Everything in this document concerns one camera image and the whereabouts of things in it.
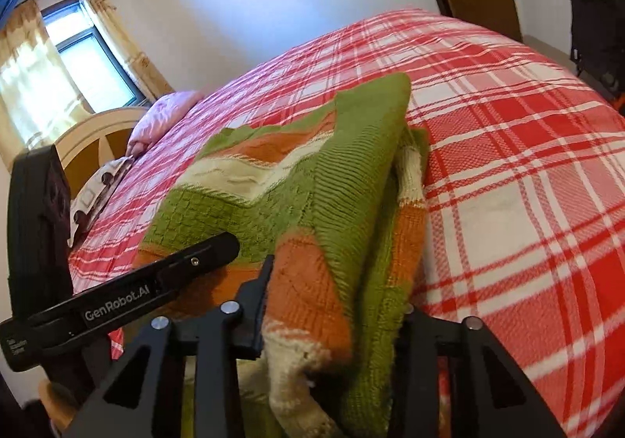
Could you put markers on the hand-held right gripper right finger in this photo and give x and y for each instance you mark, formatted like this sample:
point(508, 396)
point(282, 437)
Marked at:
point(415, 326)

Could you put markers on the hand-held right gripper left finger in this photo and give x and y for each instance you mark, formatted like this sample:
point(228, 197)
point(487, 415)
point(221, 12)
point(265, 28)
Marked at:
point(254, 316)

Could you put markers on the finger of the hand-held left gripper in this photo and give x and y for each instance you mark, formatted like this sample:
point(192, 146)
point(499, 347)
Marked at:
point(205, 255)

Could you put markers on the green orange knitted sweater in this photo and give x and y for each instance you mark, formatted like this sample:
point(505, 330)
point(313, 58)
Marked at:
point(293, 194)

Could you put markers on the dotted printed pillow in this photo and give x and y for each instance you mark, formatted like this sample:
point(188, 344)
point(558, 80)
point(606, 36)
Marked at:
point(97, 189)

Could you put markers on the cream wooden headboard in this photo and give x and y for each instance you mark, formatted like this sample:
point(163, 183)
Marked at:
point(83, 135)

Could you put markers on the wide cream curtain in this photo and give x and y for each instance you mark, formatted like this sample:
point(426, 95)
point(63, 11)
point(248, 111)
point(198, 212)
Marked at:
point(29, 91)

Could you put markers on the pink pillow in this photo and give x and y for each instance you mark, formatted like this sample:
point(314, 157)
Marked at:
point(161, 118)

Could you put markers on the window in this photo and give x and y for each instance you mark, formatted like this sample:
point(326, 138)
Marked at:
point(97, 62)

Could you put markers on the red plaid blanket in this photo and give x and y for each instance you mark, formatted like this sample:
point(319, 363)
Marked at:
point(512, 164)

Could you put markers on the narrow cream curtain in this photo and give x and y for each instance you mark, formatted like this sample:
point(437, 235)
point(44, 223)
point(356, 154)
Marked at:
point(127, 42)

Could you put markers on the black folded frame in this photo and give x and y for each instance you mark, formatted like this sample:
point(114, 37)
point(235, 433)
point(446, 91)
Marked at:
point(595, 28)

